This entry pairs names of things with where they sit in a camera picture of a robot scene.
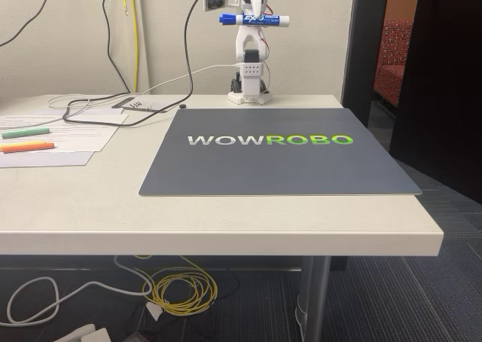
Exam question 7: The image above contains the dark door frame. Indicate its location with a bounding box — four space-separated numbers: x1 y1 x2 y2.
340 0 391 129

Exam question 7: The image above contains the black wall cable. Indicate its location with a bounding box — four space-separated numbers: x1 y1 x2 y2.
0 0 59 47

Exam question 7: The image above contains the white perforated board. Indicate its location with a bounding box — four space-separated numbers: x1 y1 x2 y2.
112 97 180 114

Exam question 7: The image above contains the white power strip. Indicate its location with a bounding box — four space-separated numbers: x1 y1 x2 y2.
56 323 112 342

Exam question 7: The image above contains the orange marker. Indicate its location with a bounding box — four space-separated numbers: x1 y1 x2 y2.
1 142 55 154

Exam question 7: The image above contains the black camera cable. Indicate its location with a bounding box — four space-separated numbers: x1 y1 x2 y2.
61 0 209 127

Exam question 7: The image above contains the white printed paper sheet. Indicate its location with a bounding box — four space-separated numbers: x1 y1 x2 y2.
0 121 122 153
0 107 130 129

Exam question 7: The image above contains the thick white floor cable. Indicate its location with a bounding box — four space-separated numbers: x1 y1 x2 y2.
5 255 212 326

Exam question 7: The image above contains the grey metal table leg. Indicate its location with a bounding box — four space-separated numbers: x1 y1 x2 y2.
295 256 332 342

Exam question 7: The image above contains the coiled yellow cable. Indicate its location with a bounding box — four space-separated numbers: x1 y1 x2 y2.
133 255 219 316

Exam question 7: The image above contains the red patterned chair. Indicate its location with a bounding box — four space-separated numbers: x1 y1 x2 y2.
373 20 414 108

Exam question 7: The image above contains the blue Expo dry-erase marker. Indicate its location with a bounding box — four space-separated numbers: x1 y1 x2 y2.
218 13 291 28

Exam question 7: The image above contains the grey WOWROBO mat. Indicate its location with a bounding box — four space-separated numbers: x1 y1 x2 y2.
138 107 423 198

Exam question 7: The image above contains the white blank paper sheet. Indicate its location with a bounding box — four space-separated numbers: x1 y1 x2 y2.
0 151 95 169

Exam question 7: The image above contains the long yellow wall cable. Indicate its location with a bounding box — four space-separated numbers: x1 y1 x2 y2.
127 0 139 94

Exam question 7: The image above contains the green marker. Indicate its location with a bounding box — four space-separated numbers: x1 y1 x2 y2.
1 127 51 139

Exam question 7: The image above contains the dark door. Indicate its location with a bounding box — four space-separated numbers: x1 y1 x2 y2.
389 0 482 207

